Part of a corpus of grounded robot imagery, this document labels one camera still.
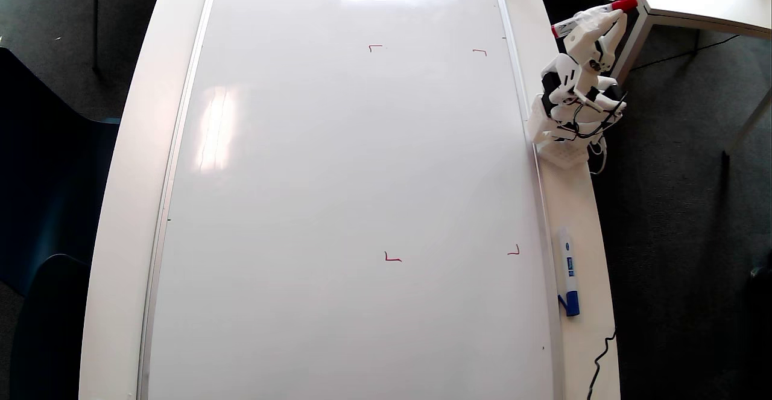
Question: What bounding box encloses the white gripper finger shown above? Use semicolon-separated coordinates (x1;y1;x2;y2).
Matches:
564;21;605;66
600;13;629;72

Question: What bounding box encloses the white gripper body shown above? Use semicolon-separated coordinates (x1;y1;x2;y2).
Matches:
541;54;617;105

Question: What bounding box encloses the red whiteboard marker pen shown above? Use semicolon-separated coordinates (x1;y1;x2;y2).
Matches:
551;0;639;39

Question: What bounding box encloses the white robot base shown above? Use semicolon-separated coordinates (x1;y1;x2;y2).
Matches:
528;95;592;170

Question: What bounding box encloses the blue capped marker pen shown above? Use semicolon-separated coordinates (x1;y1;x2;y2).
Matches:
556;226;581;317

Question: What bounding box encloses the dark blue chair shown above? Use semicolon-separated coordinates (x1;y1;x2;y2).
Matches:
0;47;121;295
9;254;91;400

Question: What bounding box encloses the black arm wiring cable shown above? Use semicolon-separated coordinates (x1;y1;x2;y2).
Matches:
558;89;629;142

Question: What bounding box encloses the thin black floor cable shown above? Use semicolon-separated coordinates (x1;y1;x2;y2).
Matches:
630;35;741;72

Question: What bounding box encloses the white usb cable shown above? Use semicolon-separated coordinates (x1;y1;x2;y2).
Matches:
588;136;607;176

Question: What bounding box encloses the white whiteboard with metal frame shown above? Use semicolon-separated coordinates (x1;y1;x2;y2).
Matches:
136;0;565;400

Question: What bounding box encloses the black cable on table edge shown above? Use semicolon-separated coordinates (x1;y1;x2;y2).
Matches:
586;328;617;400

